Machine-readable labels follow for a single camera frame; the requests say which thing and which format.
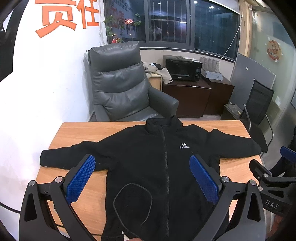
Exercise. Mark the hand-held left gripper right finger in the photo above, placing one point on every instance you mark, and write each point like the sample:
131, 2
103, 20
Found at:
203, 180

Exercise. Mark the red round paper decoration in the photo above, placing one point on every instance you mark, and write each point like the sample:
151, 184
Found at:
274, 50

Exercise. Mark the black microwave oven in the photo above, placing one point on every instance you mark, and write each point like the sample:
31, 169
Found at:
182, 69

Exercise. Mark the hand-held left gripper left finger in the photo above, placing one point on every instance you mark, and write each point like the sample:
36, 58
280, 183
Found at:
81, 180

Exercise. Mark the white flat box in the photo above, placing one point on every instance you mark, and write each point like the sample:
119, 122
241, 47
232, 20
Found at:
211, 74

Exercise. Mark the light wooden side cabinet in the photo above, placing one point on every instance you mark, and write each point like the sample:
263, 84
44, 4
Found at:
155, 82

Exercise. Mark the black mesh office chair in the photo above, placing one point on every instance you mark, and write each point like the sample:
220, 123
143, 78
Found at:
260, 104

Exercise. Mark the black toolbox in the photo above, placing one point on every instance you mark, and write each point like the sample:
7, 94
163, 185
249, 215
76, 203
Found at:
231, 112

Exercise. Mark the dark framed window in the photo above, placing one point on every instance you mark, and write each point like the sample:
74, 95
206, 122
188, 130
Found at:
171, 23

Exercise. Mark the black fleece jacket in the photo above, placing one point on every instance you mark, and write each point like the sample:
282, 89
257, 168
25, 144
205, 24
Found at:
150, 162

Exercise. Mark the beige clothes pile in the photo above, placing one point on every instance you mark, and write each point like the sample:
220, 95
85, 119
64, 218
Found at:
159, 70

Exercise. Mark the green leaf window decoration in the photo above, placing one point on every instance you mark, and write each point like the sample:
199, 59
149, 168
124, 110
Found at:
111, 19

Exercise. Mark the grey ribbed tray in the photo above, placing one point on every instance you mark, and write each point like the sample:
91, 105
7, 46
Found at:
209, 63

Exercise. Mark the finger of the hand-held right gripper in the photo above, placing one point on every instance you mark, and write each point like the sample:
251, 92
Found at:
258, 168
288, 153

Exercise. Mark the dark wooden cabinet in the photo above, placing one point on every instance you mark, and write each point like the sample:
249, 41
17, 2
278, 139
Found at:
219, 95
185, 97

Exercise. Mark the grey board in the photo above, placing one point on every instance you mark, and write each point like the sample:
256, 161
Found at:
245, 78

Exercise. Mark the red wall lettering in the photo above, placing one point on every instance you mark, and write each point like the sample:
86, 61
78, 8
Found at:
67, 16

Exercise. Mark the grey leather armchair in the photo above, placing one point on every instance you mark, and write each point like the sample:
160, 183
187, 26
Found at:
120, 88

